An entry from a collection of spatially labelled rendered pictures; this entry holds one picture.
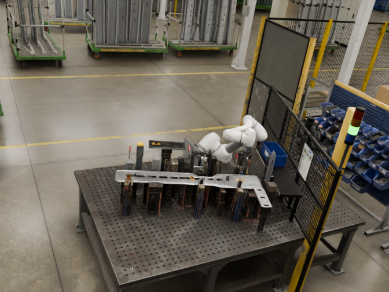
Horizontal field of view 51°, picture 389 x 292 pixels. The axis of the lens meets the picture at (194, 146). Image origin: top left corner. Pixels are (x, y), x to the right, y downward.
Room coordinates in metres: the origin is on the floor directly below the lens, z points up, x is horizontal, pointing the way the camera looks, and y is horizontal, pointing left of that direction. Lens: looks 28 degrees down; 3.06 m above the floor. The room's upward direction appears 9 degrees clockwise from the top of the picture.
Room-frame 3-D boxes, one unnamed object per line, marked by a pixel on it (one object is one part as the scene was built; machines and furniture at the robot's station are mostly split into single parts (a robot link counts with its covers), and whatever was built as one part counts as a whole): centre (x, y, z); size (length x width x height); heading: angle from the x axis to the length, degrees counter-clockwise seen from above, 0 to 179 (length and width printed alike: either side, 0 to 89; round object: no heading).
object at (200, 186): (3.11, -0.12, 0.87); 0.12 x 0.09 x 0.35; 11
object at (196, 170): (3.49, -0.08, 0.94); 0.18 x 0.13 x 0.49; 101
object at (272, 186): (3.28, -0.77, 0.88); 0.08 x 0.08 x 0.36; 11
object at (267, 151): (3.83, -0.83, 1.09); 0.30 x 0.17 x 0.13; 18
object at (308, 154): (3.36, -1.04, 1.30); 0.23 x 0.02 x 0.31; 11
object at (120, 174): (3.26, -0.01, 1.00); 1.38 x 0.22 x 0.02; 101
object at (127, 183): (2.97, 0.52, 0.88); 0.15 x 0.11 x 0.36; 11
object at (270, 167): (3.40, -0.74, 1.17); 0.12 x 0.01 x 0.34; 11
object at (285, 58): (6.08, -1.08, 1.00); 1.34 x 0.14 x 2.00; 30
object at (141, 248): (3.49, -0.32, 0.68); 2.56 x 1.61 x 0.04; 120
